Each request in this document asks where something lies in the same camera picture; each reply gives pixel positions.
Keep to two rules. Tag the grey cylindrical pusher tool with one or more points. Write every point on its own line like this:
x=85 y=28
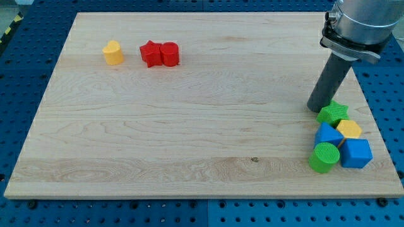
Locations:
x=330 y=79

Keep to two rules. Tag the red cylinder block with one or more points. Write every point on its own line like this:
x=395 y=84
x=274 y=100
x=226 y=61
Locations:
x=170 y=54

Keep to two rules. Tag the yellow heart block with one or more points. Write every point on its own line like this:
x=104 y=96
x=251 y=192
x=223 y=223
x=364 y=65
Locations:
x=113 y=53

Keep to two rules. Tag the blue triangle block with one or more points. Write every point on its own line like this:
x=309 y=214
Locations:
x=327 y=134

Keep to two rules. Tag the wooden board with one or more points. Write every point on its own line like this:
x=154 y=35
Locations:
x=230 y=121

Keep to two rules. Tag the red star block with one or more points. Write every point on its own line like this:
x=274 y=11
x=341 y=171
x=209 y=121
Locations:
x=150 y=53

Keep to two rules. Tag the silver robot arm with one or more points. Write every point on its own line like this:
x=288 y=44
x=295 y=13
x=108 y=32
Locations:
x=360 y=29

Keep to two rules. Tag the green star block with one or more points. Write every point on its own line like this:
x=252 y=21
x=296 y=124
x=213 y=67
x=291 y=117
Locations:
x=333 y=113

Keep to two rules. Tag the green cylinder block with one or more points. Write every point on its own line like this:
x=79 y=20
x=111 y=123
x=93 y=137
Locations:
x=324 y=157

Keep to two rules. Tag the yellow hexagon block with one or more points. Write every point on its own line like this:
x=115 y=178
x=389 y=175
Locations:
x=349 y=129

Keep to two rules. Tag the blue cube block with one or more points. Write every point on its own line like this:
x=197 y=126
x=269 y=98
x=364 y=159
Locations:
x=355 y=153

